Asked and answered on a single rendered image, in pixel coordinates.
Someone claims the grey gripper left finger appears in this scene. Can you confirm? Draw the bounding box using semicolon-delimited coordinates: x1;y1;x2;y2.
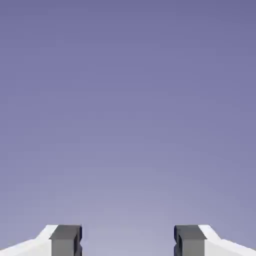
0;224;83;256

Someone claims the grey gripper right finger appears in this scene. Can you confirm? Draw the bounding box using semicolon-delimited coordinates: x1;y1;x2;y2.
173;224;256;256

